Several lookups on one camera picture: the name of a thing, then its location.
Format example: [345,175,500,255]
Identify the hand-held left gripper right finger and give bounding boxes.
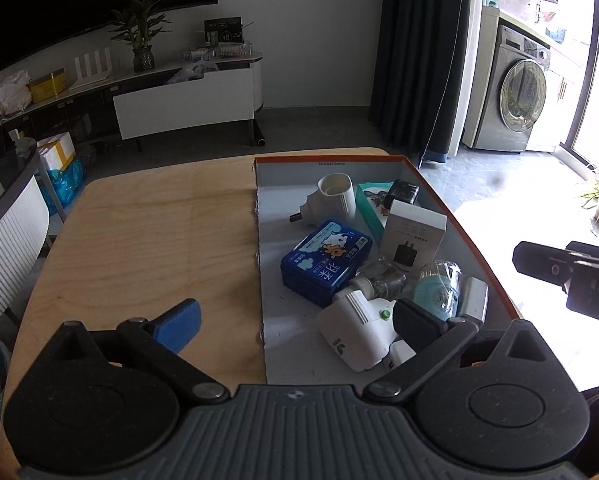
[364,299,565,406]

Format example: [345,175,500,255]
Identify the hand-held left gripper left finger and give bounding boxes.
[54,299,230,406]

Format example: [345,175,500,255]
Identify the white plug adapter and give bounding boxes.
[387,340,417,372]

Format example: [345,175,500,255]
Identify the light blue mosquito repellent device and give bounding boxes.
[413,260,465,318]

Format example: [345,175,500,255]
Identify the white round mosquito heater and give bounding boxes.
[319,292,396,372]

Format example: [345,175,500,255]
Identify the clear spray bottle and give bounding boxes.
[354,260,407,302]

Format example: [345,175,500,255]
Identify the white cube charger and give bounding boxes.
[457,276,489,322]

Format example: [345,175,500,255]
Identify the white cardboard charger box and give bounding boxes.
[382,200,447,267]

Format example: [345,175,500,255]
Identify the blue cartoon print tin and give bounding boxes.
[280,219,373,308]

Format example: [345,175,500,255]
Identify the green bandage box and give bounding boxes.
[355,181,395,248]

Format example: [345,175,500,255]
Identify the black charger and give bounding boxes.
[383,179,420,211]

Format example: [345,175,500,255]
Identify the white square mosquito heater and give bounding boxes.
[289,172,356,223]

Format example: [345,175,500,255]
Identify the blue plastic bag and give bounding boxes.
[42,157,87,213]

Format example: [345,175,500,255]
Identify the curved white ribbed cabinet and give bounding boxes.
[0,137,52,336]

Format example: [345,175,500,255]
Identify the silver washing machine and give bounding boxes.
[462,5,553,153]

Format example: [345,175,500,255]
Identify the white orange cardboard box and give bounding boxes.
[35,131,76,171]

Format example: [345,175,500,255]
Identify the white television stand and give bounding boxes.
[0,50,266,153]

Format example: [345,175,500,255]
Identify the crumpled grey bag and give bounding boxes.
[166,60,220,86]

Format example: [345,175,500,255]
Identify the white router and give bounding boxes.
[69,47,112,92]

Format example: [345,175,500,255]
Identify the dark blue curtain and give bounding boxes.
[368,0,485,166]

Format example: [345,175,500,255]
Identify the yellow tin box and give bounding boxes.
[29,67,67,104]

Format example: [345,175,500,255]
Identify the clear plastic organizer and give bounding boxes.
[179,42,254,63]

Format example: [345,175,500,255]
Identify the white plastic bag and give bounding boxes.
[0,70,32,116]

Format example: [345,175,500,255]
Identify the potted plant in glass vase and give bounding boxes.
[108,0,174,73]

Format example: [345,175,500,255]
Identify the black green box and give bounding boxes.
[203,16,244,46]

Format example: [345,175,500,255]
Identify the black television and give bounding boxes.
[0,0,219,72]

